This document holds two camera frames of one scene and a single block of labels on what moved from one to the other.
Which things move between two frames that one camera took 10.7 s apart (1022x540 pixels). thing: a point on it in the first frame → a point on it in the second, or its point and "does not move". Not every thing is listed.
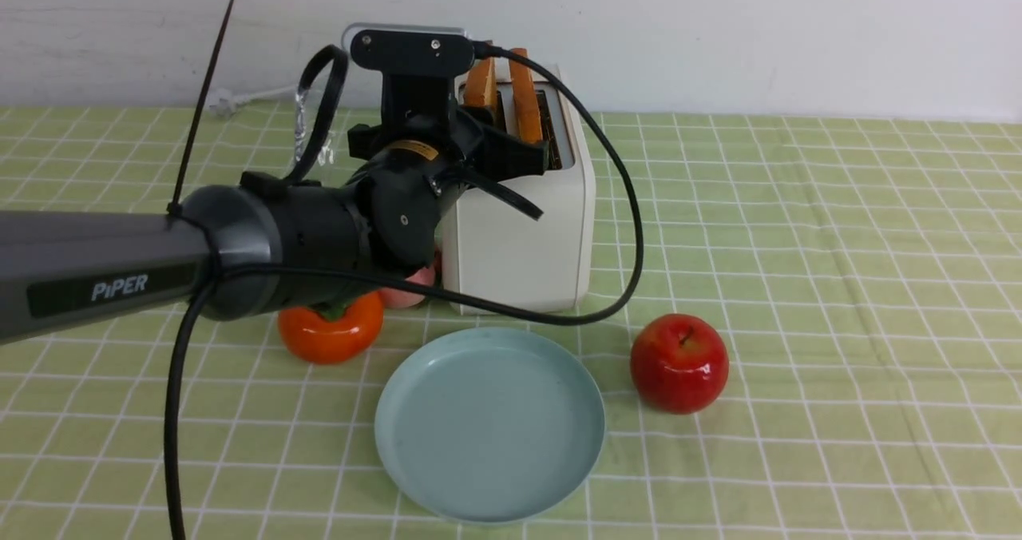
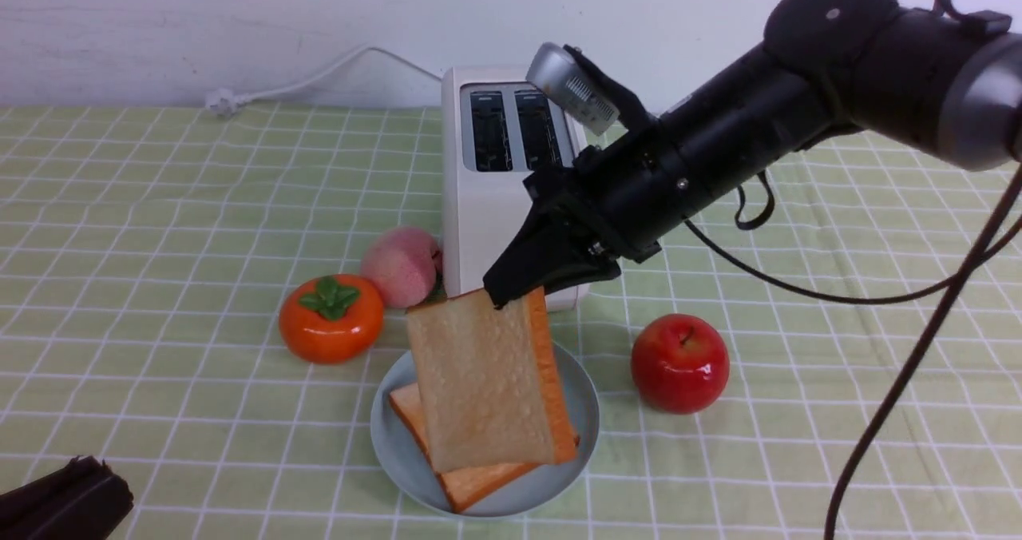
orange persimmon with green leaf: [333, 333] does not move
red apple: [679, 363] does not move
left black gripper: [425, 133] → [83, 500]
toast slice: [527, 120] → [489, 383]
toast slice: [480, 89] → [462, 488]
